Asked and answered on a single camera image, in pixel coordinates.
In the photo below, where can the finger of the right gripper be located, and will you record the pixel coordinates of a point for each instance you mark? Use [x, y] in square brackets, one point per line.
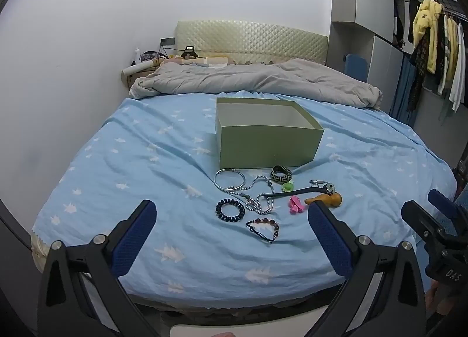
[421, 222]
[447, 207]

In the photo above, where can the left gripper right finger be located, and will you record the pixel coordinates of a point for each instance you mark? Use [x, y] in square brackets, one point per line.
[382, 293]

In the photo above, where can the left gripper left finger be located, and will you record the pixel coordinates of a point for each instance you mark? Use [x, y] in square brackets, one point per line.
[80, 292]

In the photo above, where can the orange wooden gourd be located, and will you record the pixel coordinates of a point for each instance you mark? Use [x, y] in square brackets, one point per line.
[330, 200]

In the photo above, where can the pink hair clip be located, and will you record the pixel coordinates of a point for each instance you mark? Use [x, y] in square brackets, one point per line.
[295, 205]

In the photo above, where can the green crochet hair clip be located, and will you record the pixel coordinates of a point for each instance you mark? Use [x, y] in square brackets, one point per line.
[287, 187]

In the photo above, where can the black patterned bangle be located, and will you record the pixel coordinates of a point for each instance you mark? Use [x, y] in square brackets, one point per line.
[280, 174]

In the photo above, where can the blue curtain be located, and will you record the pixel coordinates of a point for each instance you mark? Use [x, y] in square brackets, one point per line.
[399, 109]

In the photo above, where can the white hanging shirt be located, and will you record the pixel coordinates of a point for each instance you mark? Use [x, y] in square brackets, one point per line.
[457, 91]

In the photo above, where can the light blue bed sheet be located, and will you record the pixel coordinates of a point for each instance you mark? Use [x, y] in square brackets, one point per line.
[164, 149]

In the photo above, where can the blue chair back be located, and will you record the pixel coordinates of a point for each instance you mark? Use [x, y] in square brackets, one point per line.
[356, 67]

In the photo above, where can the yellow fleece jacket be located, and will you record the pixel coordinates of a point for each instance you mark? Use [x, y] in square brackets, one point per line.
[425, 30]

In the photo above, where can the green cardboard box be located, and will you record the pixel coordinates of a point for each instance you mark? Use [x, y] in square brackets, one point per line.
[263, 133]

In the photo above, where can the grey duvet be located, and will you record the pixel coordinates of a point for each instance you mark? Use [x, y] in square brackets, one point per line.
[296, 77]

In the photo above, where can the grey wardrobe cabinet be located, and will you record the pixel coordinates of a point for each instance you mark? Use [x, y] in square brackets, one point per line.
[364, 28]

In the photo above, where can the cardboard box bedside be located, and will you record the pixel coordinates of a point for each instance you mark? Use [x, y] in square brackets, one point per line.
[130, 80]

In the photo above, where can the white paper roll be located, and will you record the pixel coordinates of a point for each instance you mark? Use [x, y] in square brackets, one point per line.
[145, 65]

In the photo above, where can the white plastic bottle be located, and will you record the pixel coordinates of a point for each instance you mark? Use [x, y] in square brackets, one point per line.
[137, 56]

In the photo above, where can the cream quilted headboard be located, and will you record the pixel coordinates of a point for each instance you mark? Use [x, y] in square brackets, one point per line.
[250, 42]

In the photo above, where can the small black camera device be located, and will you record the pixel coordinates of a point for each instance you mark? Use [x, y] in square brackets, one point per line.
[189, 53]

